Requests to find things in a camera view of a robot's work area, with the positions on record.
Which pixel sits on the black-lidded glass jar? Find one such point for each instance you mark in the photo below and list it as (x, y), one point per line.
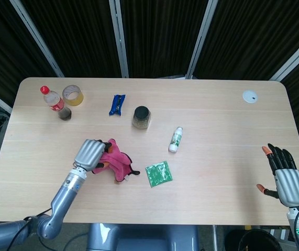
(141, 117)

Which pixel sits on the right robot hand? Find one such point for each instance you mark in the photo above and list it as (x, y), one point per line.
(289, 183)

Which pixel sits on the red-capped cola bottle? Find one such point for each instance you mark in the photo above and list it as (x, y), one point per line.
(56, 104)

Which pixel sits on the blue snack packet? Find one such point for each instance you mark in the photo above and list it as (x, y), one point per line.
(117, 104)

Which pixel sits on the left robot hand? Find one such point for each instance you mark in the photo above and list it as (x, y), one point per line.
(90, 154)

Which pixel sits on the green sachet packet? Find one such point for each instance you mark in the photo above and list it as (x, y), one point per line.
(159, 173)

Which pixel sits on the pink cloth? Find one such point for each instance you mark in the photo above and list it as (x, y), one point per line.
(117, 162)

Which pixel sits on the small white green-labelled bottle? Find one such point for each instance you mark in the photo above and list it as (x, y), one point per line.
(176, 139)

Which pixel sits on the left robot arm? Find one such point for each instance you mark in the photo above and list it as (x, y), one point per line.
(60, 198)

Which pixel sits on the grey screen frame post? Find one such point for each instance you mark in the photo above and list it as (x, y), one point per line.
(38, 39)
(294, 58)
(119, 39)
(201, 39)

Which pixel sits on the clear tape roll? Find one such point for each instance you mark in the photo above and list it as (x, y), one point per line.
(72, 95)

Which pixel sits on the black waste bin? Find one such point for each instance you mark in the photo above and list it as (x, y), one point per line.
(254, 240)

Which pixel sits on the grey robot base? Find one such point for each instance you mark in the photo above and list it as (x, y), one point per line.
(142, 239)

